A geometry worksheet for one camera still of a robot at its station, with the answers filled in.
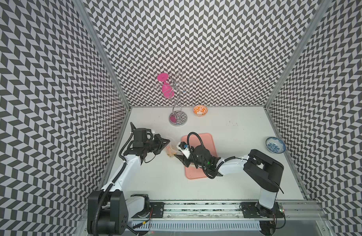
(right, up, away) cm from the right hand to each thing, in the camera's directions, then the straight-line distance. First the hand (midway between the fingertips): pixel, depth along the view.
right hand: (177, 152), depth 84 cm
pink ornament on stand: (-10, +42, +31) cm, 53 cm away
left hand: (-4, +7, -2) cm, 9 cm away
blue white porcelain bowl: (+63, +2, +11) cm, 64 cm away
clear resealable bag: (-3, +3, -2) cm, 5 cm away
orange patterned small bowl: (+16, +26, +30) cm, 43 cm away
